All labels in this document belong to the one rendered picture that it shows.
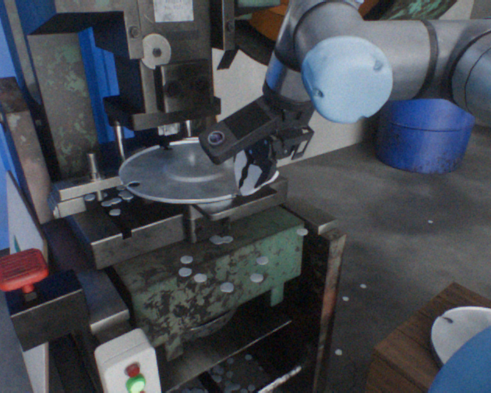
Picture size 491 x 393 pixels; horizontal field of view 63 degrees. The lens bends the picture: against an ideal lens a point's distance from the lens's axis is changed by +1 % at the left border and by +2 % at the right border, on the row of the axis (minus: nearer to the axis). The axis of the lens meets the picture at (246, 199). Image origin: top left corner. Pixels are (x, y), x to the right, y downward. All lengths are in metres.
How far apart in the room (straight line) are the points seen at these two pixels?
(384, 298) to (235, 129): 1.29
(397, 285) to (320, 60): 1.48
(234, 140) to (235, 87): 1.84
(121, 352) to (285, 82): 0.44
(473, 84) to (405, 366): 0.74
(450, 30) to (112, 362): 0.57
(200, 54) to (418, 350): 0.80
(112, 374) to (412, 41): 0.55
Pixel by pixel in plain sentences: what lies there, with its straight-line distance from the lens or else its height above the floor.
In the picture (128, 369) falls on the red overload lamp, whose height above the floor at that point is 0.61.
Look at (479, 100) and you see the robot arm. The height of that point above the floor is 1.01.
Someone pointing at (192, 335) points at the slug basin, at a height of 0.38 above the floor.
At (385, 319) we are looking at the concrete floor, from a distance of 1.63.
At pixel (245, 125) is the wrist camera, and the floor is 0.93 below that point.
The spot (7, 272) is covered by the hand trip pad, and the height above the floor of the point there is 0.76.
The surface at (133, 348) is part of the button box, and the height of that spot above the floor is 0.63.
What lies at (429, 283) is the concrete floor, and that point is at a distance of 1.85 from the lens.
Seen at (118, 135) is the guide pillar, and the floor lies 0.81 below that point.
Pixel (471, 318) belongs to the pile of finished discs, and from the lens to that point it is 1.17.
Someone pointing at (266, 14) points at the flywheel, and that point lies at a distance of 1.08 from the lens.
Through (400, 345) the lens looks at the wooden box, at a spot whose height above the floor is 0.35.
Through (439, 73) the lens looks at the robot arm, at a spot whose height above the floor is 1.02.
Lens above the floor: 1.10
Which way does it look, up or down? 28 degrees down
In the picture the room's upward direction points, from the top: straight up
